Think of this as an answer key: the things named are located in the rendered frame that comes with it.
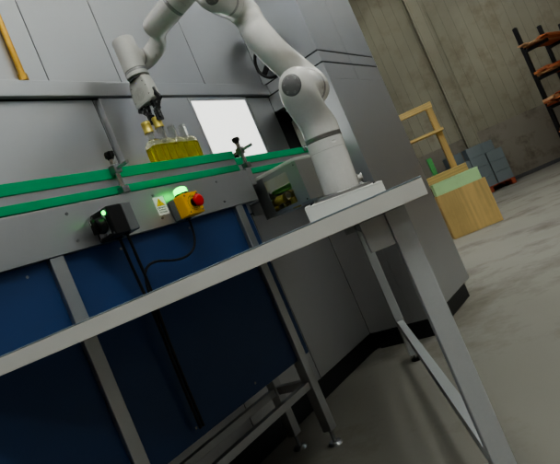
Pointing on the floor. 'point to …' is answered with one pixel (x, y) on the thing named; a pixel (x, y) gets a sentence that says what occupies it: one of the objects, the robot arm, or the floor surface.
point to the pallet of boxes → (486, 163)
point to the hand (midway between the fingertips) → (155, 117)
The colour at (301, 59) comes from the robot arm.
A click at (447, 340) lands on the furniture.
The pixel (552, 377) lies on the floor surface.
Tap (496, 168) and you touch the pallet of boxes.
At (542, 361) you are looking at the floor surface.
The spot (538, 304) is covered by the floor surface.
